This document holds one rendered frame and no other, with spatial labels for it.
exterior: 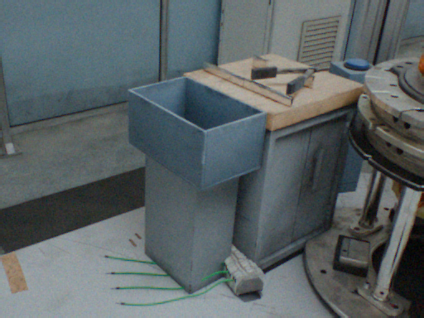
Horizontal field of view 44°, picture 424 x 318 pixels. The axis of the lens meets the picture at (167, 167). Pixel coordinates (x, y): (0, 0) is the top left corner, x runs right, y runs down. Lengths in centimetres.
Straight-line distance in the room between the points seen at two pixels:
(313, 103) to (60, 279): 46
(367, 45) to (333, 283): 56
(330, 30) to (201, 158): 272
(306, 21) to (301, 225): 235
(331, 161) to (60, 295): 47
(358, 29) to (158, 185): 61
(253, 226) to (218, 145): 18
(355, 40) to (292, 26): 189
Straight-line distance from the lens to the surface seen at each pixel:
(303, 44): 317
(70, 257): 88
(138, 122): 74
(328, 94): 78
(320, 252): 89
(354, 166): 109
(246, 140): 68
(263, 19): 300
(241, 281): 79
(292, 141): 76
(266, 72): 77
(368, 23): 119
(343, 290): 83
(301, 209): 86
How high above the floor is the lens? 133
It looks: 29 degrees down
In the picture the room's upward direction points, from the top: 2 degrees clockwise
